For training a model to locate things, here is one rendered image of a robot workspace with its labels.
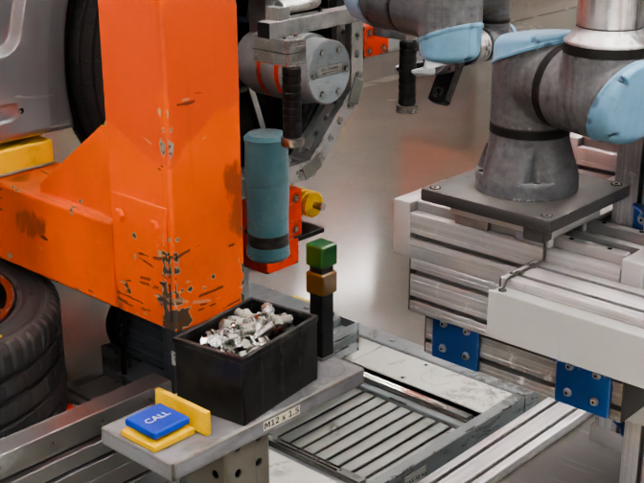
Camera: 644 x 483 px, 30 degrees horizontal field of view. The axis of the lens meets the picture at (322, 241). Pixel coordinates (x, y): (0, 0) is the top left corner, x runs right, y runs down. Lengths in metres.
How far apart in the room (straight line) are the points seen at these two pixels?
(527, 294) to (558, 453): 0.72
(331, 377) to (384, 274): 1.65
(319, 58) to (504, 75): 0.71
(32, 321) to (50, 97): 0.48
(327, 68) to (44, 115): 0.56
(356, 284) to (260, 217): 1.23
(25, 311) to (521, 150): 0.95
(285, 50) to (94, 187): 0.42
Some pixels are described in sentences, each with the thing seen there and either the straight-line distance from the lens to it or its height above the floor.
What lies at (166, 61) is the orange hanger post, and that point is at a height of 0.98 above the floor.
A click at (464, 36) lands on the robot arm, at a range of 1.44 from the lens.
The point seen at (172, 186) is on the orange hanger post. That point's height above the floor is 0.78.
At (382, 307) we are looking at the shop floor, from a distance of 3.42.
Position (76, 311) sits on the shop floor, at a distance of 3.46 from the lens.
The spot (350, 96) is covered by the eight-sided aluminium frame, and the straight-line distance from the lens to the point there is 2.67.
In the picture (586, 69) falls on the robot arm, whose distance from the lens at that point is 1.60.
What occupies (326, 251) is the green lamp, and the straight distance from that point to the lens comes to 1.99.
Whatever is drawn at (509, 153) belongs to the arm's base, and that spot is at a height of 0.88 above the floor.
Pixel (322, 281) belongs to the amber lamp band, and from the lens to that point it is 2.00.
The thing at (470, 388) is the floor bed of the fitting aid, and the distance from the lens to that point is 2.81.
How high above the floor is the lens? 1.36
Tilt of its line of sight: 20 degrees down
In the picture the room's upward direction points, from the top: straight up
